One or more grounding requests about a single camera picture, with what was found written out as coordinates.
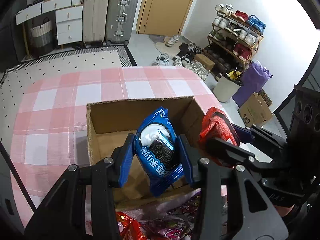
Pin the printed cardboard box on floor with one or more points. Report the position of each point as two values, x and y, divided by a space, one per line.
255 111

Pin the pink plaid tablecloth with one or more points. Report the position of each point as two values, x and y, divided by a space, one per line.
50 128

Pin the beige suitcase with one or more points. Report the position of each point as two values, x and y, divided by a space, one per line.
94 20

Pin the silver grey suitcase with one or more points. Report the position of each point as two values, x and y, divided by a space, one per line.
119 21

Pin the striped laundry basket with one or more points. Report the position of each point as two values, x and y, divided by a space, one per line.
42 40

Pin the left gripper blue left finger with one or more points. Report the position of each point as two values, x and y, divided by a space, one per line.
125 158

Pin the red orange chips bag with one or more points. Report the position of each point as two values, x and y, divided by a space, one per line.
129 228

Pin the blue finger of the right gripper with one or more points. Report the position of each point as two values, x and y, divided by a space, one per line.
220 118
243 134

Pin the red black snack packet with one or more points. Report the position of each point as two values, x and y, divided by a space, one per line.
211 130

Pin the white trash bin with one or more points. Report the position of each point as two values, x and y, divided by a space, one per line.
226 88

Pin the white drawer desk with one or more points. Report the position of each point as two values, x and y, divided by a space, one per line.
65 14

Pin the purple plastic bag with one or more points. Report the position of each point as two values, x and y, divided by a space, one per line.
253 79

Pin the small brown cardboard box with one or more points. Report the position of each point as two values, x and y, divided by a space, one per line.
208 63

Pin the dotted white rug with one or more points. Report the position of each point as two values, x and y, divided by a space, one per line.
17 79

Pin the wooden door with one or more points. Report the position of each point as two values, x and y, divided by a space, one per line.
162 17

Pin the purple grape snack bag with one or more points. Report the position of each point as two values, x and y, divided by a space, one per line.
177 223

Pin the blue cookie snack packet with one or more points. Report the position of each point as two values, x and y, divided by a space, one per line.
155 145

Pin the wooden shoe rack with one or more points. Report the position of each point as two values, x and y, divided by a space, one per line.
234 40

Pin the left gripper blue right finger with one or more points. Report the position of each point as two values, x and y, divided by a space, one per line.
185 151

